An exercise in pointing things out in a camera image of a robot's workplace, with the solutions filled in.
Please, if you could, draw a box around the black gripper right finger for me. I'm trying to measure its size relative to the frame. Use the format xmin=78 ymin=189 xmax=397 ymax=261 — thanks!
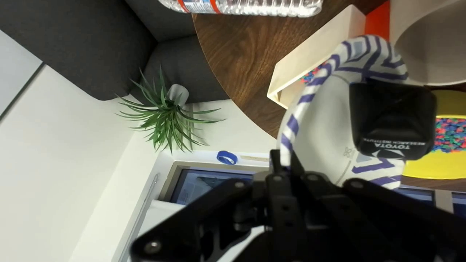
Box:
xmin=289 ymin=153 xmax=466 ymax=262

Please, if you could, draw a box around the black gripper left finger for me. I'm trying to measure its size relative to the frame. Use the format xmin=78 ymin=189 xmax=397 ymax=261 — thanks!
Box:
xmin=129 ymin=149 xmax=292 ymax=262

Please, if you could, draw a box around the black box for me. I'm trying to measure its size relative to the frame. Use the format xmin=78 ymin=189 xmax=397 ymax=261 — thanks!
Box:
xmin=348 ymin=79 xmax=438 ymax=162

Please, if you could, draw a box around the blue patterned paper bowl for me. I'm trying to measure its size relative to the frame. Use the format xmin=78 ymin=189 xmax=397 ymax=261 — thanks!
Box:
xmin=278 ymin=34 xmax=438 ymax=191

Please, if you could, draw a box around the beige ceramic mug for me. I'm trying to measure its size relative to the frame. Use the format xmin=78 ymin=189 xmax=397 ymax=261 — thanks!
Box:
xmin=390 ymin=0 xmax=466 ymax=89

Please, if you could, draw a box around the small red object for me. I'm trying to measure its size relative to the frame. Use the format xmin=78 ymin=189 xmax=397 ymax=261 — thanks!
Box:
xmin=362 ymin=0 xmax=391 ymax=41

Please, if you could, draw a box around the dark window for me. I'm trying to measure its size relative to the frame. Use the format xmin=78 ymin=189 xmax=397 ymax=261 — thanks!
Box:
xmin=157 ymin=162 xmax=466 ymax=220

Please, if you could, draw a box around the blue tape roll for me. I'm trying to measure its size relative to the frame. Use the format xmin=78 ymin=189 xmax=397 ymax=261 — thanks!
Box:
xmin=215 ymin=149 xmax=240 ymax=166

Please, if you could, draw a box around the yellow plate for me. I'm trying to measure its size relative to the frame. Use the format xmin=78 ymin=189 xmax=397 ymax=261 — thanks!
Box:
xmin=401 ymin=89 xmax=466 ymax=182

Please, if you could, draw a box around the green spiky plant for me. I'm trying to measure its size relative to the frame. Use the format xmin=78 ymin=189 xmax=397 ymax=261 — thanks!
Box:
xmin=117 ymin=67 xmax=224 ymax=154

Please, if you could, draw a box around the round dark wooden table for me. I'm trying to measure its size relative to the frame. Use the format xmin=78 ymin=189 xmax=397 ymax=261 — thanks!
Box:
xmin=190 ymin=0 xmax=390 ymax=140

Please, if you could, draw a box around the light wooden box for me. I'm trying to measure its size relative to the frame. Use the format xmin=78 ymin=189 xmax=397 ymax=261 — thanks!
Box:
xmin=266 ymin=5 xmax=369 ymax=111

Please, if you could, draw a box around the clear plastic water bottle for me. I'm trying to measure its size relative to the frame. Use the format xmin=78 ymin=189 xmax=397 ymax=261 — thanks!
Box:
xmin=158 ymin=0 xmax=324 ymax=19

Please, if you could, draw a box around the dark grey sofa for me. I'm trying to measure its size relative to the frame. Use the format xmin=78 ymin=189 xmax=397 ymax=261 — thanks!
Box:
xmin=0 ymin=0 xmax=234 ymax=105

